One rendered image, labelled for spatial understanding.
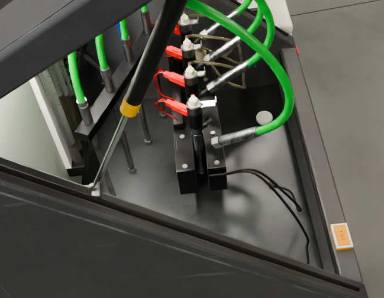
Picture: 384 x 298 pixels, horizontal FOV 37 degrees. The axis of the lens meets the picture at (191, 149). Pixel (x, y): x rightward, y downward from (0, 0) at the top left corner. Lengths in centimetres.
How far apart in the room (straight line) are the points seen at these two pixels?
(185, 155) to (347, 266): 38
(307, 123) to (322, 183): 16
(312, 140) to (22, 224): 69
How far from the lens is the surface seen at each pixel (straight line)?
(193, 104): 106
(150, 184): 132
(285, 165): 134
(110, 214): 73
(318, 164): 119
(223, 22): 80
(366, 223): 226
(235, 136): 97
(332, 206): 114
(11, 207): 71
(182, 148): 118
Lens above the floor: 190
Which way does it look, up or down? 51 degrees down
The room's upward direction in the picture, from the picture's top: 8 degrees counter-clockwise
